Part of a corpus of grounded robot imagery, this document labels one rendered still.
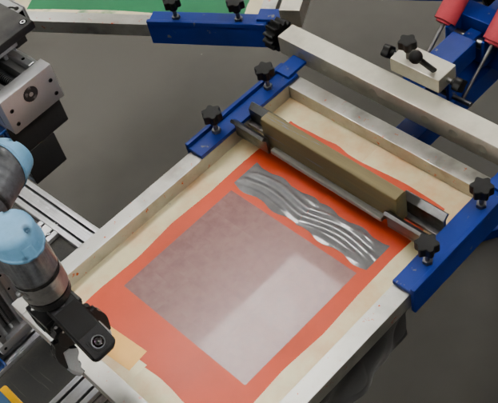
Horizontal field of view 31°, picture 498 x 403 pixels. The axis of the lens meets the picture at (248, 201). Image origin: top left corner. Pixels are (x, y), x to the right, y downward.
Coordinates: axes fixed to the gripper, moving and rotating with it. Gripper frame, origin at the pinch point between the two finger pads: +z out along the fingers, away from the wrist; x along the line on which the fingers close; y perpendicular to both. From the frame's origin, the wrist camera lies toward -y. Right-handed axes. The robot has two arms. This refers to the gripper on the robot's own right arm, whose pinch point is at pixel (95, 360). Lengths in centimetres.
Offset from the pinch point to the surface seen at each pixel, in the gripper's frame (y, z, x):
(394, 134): -2, 10, -75
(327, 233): -7, 12, -49
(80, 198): 133, 107, -55
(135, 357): 3.4, 12.6, -7.1
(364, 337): -28.3, 9.7, -35.0
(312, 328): -18.0, 13.1, -32.0
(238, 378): -14.7, 12.9, -16.2
